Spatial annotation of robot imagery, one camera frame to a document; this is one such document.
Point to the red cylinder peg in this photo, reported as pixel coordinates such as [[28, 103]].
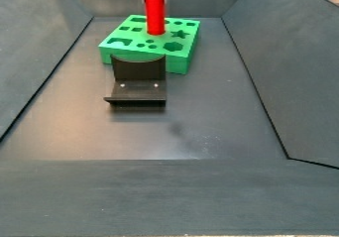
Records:
[[154, 13]]

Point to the green shape sorter board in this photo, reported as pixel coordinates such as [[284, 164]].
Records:
[[129, 43]]

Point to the black curved cradle stand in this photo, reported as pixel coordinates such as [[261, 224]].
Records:
[[138, 81]]

